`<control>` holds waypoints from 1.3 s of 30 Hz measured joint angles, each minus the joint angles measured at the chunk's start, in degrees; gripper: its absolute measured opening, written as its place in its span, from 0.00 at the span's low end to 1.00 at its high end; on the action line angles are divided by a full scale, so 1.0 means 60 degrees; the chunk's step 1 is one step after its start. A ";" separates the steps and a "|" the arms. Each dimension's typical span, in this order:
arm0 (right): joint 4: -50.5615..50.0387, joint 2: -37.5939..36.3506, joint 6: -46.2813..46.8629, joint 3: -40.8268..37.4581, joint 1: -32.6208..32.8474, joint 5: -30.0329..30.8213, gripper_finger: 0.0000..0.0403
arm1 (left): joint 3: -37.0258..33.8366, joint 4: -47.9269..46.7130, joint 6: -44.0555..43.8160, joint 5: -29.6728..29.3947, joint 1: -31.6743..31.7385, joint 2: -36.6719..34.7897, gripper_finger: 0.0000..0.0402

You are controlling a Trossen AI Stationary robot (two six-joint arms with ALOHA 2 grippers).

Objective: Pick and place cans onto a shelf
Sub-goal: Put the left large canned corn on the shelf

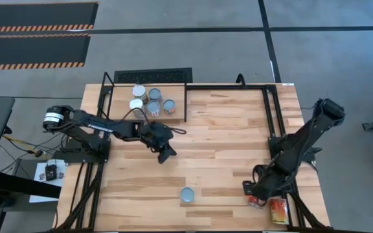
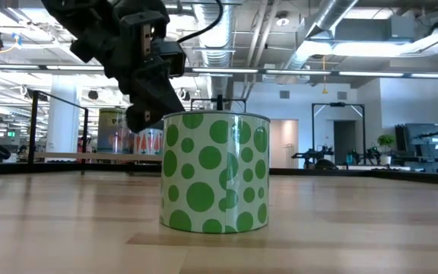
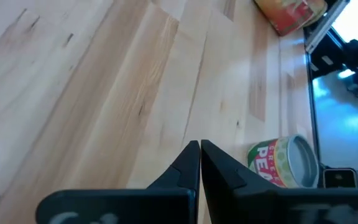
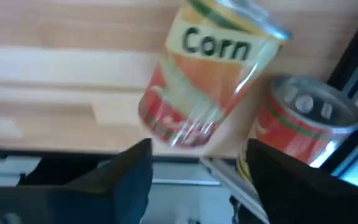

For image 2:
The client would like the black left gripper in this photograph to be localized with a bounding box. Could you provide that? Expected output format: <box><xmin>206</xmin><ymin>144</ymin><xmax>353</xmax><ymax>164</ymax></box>
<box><xmin>69</xmin><ymin>0</ymin><xmax>186</xmax><ymax>134</ymax></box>

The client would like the carrot label red white can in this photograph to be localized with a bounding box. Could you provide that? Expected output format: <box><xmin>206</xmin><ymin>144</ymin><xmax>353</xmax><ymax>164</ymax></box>
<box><xmin>132</xmin><ymin>129</ymin><xmax>164</xmax><ymax>156</ymax></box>

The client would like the peach label can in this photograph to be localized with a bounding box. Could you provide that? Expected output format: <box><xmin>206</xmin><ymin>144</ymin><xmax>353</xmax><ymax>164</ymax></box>
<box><xmin>97</xmin><ymin>108</ymin><xmax>131</xmax><ymax>155</ymax></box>

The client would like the white column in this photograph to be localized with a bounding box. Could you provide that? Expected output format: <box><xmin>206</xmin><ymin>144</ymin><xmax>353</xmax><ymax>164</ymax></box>
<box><xmin>45</xmin><ymin>74</ymin><xmax>83</xmax><ymax>153</ymax></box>

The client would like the black T-shaped stand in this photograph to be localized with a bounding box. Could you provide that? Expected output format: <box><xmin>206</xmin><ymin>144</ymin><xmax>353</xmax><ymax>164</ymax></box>
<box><xmin>190</xmin><ymin>94</ymin><xmax>248</xmax><ymax>113</ymax></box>

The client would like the green dotted white can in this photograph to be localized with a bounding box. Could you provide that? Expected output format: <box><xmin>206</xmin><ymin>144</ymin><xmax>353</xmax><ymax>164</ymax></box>
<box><xmin>159</xmin><ymin>110</ymin><xmax>271</xmax><ymax>234</ymax></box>

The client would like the beige door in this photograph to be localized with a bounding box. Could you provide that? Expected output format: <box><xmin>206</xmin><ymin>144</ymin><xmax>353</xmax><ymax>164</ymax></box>
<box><xmin>270</xmin><ymin>119</ymin><xmax>300</xmax><ymax>170</ymax></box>

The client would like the black background robot station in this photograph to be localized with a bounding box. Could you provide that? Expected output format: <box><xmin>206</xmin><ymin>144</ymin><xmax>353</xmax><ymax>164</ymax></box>
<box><xmin>290</xmin><ymin>146</ymin><xmax>336</xmax><ymax>170</ymax></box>

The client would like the dark grey door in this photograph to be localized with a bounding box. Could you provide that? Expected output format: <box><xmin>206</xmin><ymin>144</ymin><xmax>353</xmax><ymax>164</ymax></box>
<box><xmin>332</xmin><ymin>120</ymin><xmax>357</xmax><ymax>165</ymax></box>

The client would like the teal background robot station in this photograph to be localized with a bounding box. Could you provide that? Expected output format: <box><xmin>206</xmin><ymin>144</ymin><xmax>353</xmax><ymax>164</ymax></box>
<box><xmin>346</xmin><ymin>146</ymin><xmax>383</xmax><ymax>167</ymax></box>

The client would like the grey ceiling air unit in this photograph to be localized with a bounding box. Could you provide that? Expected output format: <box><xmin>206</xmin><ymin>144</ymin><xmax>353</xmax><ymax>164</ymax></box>
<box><xmin>340</xmin><ymin>14</ymin><xmax>417</xmax><ymax>43</ymax></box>

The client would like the green potted plant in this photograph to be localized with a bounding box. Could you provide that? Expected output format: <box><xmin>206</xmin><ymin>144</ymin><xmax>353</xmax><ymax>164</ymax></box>
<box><xmin>376</xmin><ymin>133</ymin><xmax>395</xmax><ymax>165</ymax></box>

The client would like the grey machine with monitor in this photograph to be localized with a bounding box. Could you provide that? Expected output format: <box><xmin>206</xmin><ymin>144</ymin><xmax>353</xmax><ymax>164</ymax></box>
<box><xmin>393</xmin><ymin>122</ymin><xmax>438</xmax><ymax>174</ymax></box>

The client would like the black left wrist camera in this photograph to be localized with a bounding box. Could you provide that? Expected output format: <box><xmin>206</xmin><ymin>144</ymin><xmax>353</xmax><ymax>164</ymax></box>
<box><xmin>152</xmin><ymin>40</ymin><xmax>187</xmax><ymax>79</ymax></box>

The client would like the long ceiling light rail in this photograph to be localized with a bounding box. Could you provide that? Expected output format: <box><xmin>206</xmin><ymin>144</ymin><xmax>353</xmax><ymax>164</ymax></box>
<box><xmin>0</xmin><ymin>63</ymin><xmax>438</xmax><ymax>79</ymax></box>

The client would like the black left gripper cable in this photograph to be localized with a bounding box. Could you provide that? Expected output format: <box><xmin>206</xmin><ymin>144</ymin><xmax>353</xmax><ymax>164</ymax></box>
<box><xmin>176</xmin><ymin>0</ymin><xmax>224</xmax><ymax>43</ymax></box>

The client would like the corrugated silver ventilation duct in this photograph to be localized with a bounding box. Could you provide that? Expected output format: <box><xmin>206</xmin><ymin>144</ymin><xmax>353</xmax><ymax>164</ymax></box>
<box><xmin>194</xmin><ymin>0</ymin><xmax>239</xmax><ymax>111</ymax></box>

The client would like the smooth silver ventilation duct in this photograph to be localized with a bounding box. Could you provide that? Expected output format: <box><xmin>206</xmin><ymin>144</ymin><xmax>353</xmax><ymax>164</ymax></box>
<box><xmin>279</xmin><ymin>0</ymin><xmax>360</xmax><ymax>77</ymax></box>

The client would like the yellow hanging cord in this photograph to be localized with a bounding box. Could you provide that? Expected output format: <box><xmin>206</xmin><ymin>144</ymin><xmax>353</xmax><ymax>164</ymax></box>
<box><xmin>320</xmin><ymin>55</ymin><xmax>329</xmax><ymax>95</ymax></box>

